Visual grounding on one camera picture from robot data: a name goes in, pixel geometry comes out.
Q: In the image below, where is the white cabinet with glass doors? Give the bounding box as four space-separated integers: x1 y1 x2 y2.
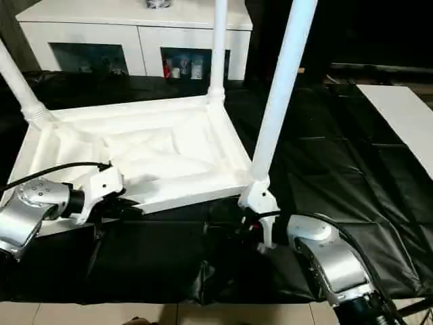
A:
15 0 255 81

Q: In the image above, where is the white plastic table top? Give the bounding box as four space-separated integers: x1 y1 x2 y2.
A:
6 94 271 240

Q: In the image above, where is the black metal stand frame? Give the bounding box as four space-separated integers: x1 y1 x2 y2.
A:
395 296 433 316

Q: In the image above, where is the black work mat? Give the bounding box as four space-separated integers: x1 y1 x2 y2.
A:
0 69 433 305

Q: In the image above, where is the small white cup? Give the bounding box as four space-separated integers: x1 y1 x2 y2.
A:
191 59 204 81

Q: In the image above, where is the black metal rail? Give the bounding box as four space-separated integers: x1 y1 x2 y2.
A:
329 62 433 70

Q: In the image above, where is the white flat board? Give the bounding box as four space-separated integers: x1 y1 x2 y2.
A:
357 84 433 181

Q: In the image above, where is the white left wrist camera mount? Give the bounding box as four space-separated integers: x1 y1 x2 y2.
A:
74 165 127 227

